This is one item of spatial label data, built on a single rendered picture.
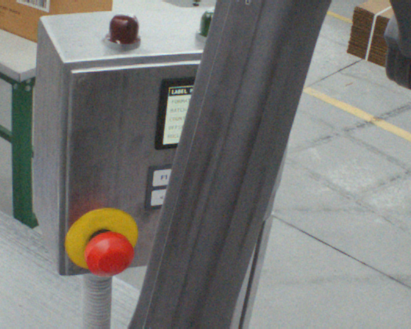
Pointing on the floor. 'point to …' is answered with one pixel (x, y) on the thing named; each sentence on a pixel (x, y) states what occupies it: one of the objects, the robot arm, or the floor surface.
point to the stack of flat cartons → (370, 31)
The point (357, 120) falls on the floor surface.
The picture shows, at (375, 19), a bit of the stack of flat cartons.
